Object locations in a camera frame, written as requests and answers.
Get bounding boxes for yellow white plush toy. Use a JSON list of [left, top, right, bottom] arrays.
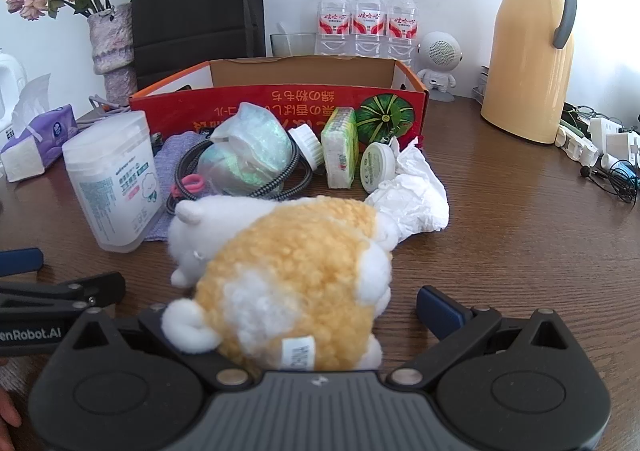
[[168, 196, 399, 371]]

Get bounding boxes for white cotton swab container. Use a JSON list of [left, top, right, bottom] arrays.
[[62, 111, 162, 253]]

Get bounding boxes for purple knit pouch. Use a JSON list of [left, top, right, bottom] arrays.
[[144, 132, 205, 242]]

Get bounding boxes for small round cream jar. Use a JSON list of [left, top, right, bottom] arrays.
[[360, 142, 396, 193]]

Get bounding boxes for iridescent plastic bag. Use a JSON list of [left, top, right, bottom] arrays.
[[196, 102, 293, 196]]

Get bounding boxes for black braided cable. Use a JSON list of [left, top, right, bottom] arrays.
[[164, 138, 315, 217]]

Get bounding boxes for green tissue packet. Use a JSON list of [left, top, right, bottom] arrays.
[[321, 107, 359, 189]]

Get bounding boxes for white round brush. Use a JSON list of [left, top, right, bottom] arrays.
[[288, 124, 323, 171]]

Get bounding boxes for left hand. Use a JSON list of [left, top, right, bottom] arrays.
[[0, 388, 22, 451]]

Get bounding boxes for purple tissue pack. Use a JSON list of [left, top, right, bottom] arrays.
[[1, 74, 78, 182]]

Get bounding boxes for crumpled white tissue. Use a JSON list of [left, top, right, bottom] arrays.
[[364, 137, 450, 242]]

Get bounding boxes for red cardboard box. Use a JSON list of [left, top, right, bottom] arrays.
[[129, 55, 428, 146]]

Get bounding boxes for white power strip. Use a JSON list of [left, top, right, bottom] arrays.
[[554, 118, 639, 171]]

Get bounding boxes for purple ceramic vase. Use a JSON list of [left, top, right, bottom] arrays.
[[88, 3, 137, 106]]

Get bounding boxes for eyeglasses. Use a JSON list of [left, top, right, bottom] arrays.
[[563, 102, 623, 125]]

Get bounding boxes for yellow thermos jug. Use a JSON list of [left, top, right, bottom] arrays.
[[480, 0, 577, 145]]

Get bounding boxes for white robot figurine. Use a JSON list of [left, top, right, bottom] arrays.
[[418, 31, 463, 102]]

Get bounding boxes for middle water bottle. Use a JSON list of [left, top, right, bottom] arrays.
[[352, 0, 386, 58]]

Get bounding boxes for water bottle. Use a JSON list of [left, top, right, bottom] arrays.
[[387, 0, 419, 68], [316, 0, 352, 56], [352, 0, 386, 58]]

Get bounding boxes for black paper bag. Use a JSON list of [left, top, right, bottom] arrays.
[[131, 0, 266, 89]]

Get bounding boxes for glass cup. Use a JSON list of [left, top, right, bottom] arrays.
[[270, 22, 316, 58]]

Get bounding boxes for right water bottle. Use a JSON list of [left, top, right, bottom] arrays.
[[387, 0, 419, 68]]

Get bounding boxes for left water bottle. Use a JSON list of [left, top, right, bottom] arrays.
[[316, 0, 352, 56]]

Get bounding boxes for pink hair tie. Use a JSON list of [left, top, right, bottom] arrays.
[[170, 174, 206, 200]]

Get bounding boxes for black earphone cable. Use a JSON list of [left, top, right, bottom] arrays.
[[579, 158, 640, 204]]

